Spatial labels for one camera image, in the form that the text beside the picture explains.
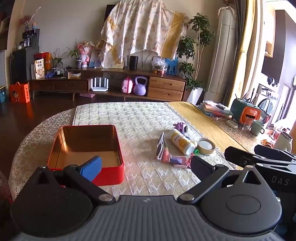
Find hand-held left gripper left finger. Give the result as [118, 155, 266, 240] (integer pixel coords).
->
[25, 156, 115, 205]

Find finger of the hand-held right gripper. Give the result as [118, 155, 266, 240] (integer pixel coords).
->
[224, 146, 266, 168]
[254, 145, 296, 161]

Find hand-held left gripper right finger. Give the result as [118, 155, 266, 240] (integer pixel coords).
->
[177, 155, 264, 204]

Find beige tape roll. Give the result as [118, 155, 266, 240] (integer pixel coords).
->
[197, 138, 216, 155]

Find red tin box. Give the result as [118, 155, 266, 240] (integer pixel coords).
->
[47, 124, 125, 186]

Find pink ribbed soap dish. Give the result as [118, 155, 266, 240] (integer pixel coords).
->
[170, 156, 188, 168]

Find white bottle yellow label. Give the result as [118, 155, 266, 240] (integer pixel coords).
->
[170, 128, 196, 156]

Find white sunglasses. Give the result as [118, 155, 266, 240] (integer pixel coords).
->
[156, 132, 171, 163]

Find white pitcher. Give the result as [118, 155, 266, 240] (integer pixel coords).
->
[273, 131, 293, 152]

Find green mug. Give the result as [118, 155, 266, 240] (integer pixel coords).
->
[250, 120, 265, 136]

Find green orange desk organiser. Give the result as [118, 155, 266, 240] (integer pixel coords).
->
[231, 98, 262, 127]

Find purple spiky toy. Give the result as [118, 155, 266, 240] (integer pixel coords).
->
[173, 122, 188, 135]

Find stack of books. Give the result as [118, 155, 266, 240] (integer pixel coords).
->
[196, 100, 233, 117]

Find pale quilted table cloth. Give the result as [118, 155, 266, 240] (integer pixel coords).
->
[73, 102, 232, 197]

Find tall potted plant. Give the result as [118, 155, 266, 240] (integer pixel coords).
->
[177, 13, 215, 106]

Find white router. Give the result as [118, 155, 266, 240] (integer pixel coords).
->
[91, 77, 109, 92]

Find pink toy case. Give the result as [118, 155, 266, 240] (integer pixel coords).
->
[122, 77, 134, 94]

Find wooden TV cabinet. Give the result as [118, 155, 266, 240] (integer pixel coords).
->
[28, 68, 188, 102]

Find purple kettlebell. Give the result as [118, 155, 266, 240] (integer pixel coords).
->
[133, 76, 148, 96]

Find covered standing air conditioner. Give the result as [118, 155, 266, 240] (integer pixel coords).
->
[203, 7, 238, 102]

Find orange gift bag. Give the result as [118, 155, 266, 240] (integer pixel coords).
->
[9, 82, 31, 103]

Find potted orchid plant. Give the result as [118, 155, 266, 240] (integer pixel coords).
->
[67, 39, 82, 69]

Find clear plastic fruit bag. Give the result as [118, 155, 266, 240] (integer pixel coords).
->
[151, 57, 168, 76]

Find yellow curtain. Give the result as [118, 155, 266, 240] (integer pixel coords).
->
[228, 0, 257, 107]

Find printed snack bag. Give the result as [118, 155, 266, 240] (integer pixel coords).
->
[35, 59, 45, 79]

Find pink plush doll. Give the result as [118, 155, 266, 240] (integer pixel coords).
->
[77, 42, 93, 68]

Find white fan-shaped board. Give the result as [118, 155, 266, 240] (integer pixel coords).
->
[136, 50, 160, 70]

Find black mini fridge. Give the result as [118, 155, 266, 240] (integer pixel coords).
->
[10, 46, 40, 85]

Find black coffee machine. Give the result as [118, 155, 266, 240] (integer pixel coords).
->
[20, 29, 40, 48]

